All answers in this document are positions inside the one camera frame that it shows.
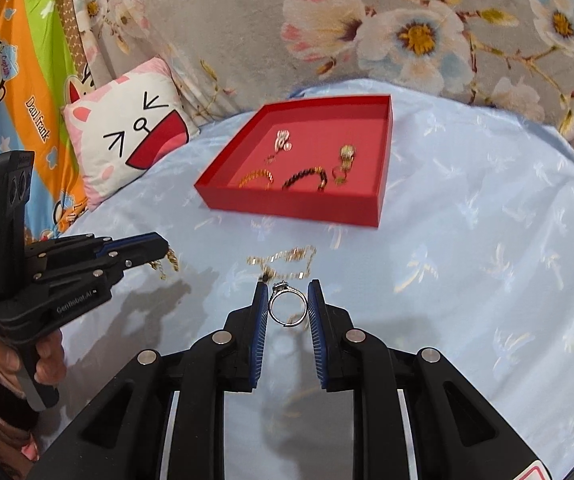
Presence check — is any gold chunky chain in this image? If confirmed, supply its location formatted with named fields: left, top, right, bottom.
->
left=147, top=248, right=181, bottom=281

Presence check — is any thin gold clover chain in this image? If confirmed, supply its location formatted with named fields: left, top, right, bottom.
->
left=244, top=244, right=318, bottom=283

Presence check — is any gold bangle bracelet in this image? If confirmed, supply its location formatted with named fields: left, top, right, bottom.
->
left=238, top=168, right=275, bottom=191

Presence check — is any silver stone ring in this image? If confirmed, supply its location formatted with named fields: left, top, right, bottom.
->
left=267, top=280, right=310, bottom=330

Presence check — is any pearl bracelet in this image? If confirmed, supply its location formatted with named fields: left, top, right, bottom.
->
left=265, top=129, right=294, bottom=164

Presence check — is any black bead bracelet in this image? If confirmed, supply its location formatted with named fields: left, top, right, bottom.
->
left=281, top=166, right=329, bottom=193

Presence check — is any gold wrist watch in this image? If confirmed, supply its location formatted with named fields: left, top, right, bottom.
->
left=332, top=144, right=356, bottom=185

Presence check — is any red jewelry box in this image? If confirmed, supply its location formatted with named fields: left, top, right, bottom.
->
left=195, top=94, right=393, bottom=228

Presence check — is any person left hand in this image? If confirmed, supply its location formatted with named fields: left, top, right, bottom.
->
left=0, top=328, right=68, bottom=401

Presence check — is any white pink cat pillow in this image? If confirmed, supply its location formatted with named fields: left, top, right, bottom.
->
left=62, top=58, right=199, bottom=210

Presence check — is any light blue palm cloth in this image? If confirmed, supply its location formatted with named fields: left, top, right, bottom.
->
left=37, top=80, right=574, bottom=479

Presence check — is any grey floral blanket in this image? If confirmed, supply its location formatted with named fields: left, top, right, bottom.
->
left=73, top=0, right=574, bottom=148

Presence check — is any colourful cartoon bedsheet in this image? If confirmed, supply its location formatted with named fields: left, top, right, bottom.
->
left=0, top=0, right=94, bottom=243

